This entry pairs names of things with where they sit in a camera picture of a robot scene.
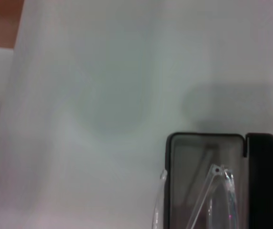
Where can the black glasses case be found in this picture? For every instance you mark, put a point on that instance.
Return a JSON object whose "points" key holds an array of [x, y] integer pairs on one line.
{"points": [[261, 179]]}

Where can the clear white glasses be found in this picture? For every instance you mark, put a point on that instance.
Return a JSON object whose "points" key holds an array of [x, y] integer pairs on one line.
{"points": [[229, 183]]}

